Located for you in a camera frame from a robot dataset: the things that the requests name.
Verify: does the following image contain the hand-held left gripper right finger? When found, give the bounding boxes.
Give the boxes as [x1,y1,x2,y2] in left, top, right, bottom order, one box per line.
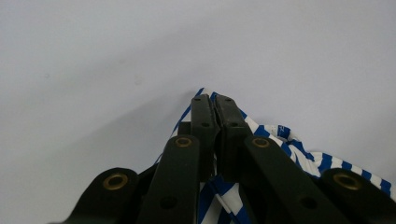
[214,94,253,182]

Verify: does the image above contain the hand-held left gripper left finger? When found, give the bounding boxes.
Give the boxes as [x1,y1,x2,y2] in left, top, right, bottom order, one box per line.
[178,93,220,182]

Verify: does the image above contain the blue white striped baby romper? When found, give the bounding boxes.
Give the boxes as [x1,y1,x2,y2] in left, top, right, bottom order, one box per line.
[155,87,396,224]

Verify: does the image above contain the pale lilac table mat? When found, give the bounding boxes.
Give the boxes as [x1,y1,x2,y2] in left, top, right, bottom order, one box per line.
[0,0,396,224]

